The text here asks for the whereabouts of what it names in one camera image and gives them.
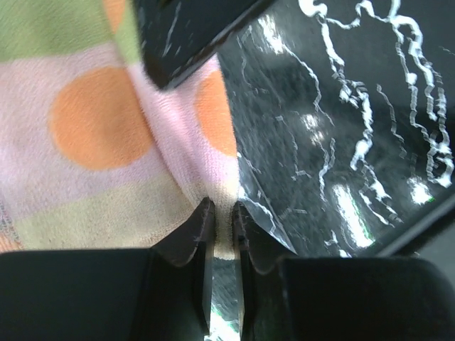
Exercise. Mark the orange blue dotted towel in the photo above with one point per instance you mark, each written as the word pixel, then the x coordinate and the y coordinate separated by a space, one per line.
pixel 93 154

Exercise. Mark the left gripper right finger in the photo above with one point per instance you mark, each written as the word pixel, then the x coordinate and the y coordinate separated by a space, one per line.
pixel 283 296

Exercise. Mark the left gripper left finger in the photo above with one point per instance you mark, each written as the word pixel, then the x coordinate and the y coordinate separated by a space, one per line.
pixel 158 293

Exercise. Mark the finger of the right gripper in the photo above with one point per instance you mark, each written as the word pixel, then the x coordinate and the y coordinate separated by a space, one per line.
pixel 178 37

